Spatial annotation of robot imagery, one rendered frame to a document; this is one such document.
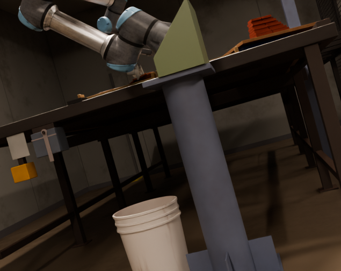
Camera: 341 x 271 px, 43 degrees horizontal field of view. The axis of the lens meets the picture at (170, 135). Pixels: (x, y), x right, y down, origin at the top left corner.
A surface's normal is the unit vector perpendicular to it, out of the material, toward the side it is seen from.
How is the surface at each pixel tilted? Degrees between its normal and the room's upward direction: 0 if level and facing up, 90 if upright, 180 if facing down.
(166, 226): 93
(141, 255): 93
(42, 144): 90
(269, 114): 90
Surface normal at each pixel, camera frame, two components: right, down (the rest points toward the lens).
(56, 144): -0.22, 0.07
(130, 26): -0.30, 0.29
